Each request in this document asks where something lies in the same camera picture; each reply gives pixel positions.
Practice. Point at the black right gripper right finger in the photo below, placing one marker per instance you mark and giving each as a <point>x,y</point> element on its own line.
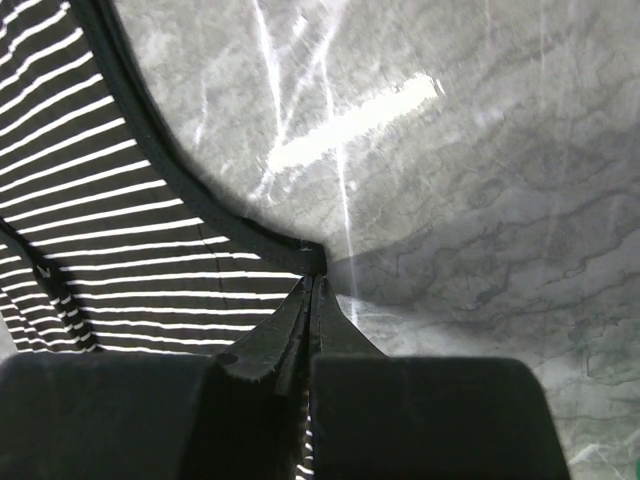
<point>375,416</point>

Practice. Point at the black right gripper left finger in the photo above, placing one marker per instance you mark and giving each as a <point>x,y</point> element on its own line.
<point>234,415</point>

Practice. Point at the thin striped black tank top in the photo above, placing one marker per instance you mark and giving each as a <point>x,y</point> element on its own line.
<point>108,243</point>

